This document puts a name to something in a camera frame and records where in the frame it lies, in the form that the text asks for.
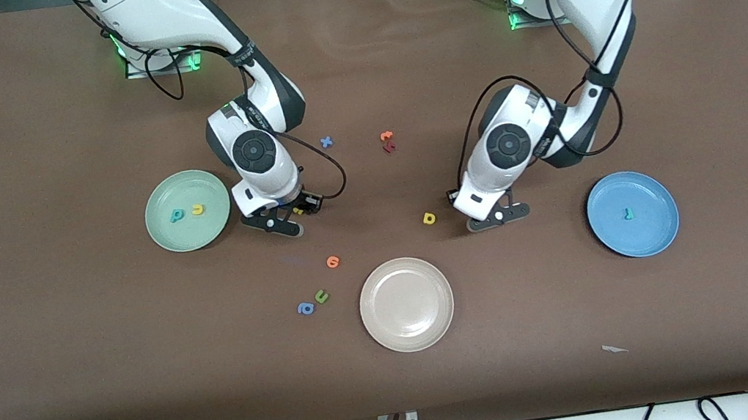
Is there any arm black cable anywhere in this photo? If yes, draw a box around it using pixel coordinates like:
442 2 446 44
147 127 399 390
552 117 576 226
65 0 351 234
430 0 635 191

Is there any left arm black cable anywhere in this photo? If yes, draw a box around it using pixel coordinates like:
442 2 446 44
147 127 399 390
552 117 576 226
430 0 635 191

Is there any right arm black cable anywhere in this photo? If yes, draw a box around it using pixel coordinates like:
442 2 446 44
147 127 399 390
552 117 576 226
65 0 351 234

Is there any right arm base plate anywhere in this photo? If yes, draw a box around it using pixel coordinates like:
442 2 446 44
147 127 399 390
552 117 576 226
120 40 207 81

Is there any brown table cover sheet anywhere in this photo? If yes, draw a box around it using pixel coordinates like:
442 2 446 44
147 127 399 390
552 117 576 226
0 0 748 420

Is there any blue plate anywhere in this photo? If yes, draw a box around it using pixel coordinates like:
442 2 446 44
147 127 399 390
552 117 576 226
582 164 685 265

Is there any beige plate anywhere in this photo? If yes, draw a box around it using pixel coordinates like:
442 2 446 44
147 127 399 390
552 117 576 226
353 251 461 359

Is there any green plate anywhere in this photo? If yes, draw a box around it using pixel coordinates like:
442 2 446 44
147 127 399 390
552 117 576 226
139 164 238 258

